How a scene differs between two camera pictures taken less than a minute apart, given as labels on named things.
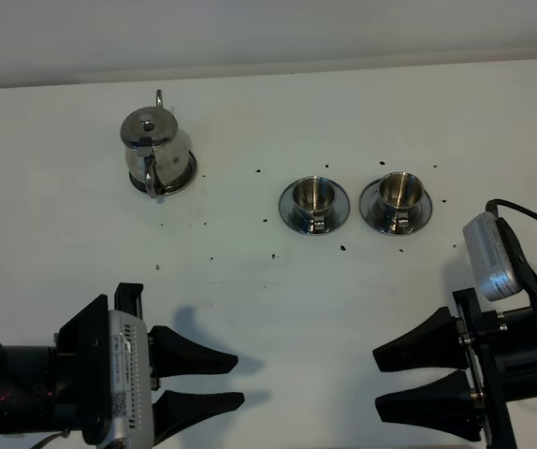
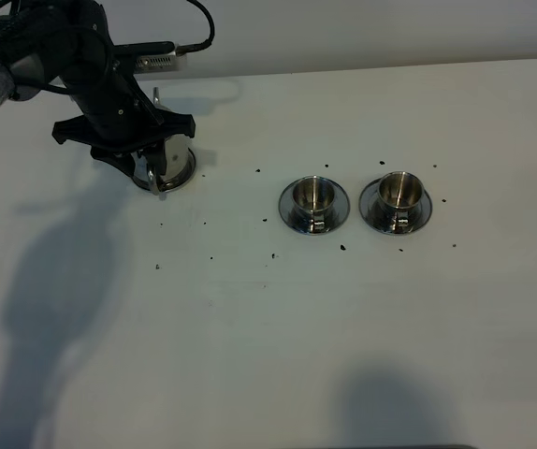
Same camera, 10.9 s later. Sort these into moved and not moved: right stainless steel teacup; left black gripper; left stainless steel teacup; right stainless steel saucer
Moved: left black gripper
Not moved: left stainless steel teacup; right stainless steel teacup; right stainless steel saucer
